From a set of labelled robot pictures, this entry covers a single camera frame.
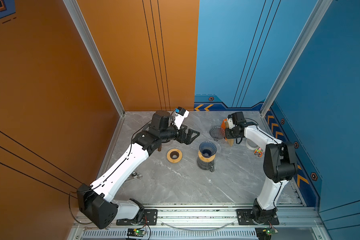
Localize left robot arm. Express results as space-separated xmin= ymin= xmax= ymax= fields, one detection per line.
xmin=76 ymin=107 xmax=200 ymax=229

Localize grey ribbed glass pitcher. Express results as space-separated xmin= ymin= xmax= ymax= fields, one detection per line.
xmin=197 ymin=159 xmax=215 ymax=173

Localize grey glass dripper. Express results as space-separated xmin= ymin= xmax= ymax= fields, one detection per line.
xmin=209 ymin=126 xmax=225 ymax=142

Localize white tape roll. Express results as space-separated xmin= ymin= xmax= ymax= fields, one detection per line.
xmin=246 ymin=139 xmax=259 ymax=151

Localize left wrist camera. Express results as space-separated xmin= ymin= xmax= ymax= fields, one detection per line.
xmin=173 ymin=107 xmax=189 ymax=129

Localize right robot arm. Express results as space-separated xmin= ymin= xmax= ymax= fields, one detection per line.
xmin=225 ymin=112 xmax=298 ymax=224

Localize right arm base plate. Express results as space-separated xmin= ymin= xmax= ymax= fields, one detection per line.
xmin=236 ymin=209 xmax=280 ymax=226

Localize brown paper coffee filter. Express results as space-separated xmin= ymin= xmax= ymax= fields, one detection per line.
xmin=226 ymin=139 xmax=234 ymax=147

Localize left green circuit board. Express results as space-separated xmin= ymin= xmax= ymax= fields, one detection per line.
xmin=127 ymin=228 xmax=147 ymax=239

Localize right circuit board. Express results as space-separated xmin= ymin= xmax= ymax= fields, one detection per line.
xmin=255 ymin=228 xmax=279 ymax=240

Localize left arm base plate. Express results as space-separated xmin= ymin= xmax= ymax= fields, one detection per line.
xmin=116 ymin=209 xmax=158 ymax=226

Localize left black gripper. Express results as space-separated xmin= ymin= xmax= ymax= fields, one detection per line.
xmin=159 ymin=123 xmax=200 ymax=145

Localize metal wrench set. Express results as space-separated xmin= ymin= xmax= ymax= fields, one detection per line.
xmin=128 ymin=172 xmax=143 ymax=181

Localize orange coffee filter box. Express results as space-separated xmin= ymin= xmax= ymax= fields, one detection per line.
xmin=221 ymin=119 xmax=229 ymax=136

